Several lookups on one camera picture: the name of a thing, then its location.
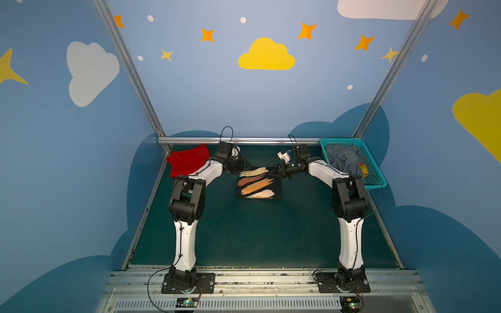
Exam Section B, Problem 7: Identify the black printed t shirt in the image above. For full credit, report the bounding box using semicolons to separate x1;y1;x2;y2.
236;166;283;200

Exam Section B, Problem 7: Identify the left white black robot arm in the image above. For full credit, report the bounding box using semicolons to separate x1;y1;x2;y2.
167;156;249;292

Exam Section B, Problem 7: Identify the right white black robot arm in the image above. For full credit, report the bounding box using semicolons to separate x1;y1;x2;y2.
278;157;370;289

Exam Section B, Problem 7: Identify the red folded t shirt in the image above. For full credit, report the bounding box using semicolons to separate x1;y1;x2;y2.
166;144;211;178

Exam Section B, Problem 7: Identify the grey t shirt in basket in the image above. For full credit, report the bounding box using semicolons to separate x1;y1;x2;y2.
326;144;365;175

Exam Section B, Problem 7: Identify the yellow garment in basket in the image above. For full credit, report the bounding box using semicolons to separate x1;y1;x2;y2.
359;163;369;177

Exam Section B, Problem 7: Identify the teal plastic basket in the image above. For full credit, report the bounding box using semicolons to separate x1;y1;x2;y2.
320;138;387;190

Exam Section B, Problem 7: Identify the left green circuit board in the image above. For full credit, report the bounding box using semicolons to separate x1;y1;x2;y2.
176;297;199;309

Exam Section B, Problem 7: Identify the green circuit board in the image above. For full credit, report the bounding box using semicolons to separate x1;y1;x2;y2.
176;297;199;309
339;297;363;313

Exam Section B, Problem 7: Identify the right green circuit board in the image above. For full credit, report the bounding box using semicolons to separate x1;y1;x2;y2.
339;297;363;313

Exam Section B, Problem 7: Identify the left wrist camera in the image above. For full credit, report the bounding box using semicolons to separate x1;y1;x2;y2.
215;142;240;159

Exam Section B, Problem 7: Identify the horizontal aluminium frame rail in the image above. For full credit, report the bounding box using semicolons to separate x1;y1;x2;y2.
157;136;321;146

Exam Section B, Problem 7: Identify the right side floor rail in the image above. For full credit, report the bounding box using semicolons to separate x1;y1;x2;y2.
369;194;404;269

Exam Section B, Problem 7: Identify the floor rail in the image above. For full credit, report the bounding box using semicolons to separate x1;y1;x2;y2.
121;154;167;271
369;194;404;269

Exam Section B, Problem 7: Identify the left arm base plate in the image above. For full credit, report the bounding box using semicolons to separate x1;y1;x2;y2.
160;273;215;295

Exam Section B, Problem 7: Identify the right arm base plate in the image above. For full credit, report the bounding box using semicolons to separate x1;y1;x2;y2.
312;271;371;293

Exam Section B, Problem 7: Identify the left side floor rail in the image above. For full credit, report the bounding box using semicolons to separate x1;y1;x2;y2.
121;154;167;271

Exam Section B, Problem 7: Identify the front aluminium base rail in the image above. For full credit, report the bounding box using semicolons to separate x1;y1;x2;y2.
97;266;435;312

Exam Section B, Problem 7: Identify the right aluminium corner post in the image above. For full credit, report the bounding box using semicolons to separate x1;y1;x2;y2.
352;0;438;138

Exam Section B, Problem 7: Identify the aluminium corner post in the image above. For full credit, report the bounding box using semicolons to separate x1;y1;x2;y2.
352;0;438;138
92;0;165;137

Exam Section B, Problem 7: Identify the left aluminium corner post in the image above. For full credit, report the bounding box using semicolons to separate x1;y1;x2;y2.
92;0;165;137

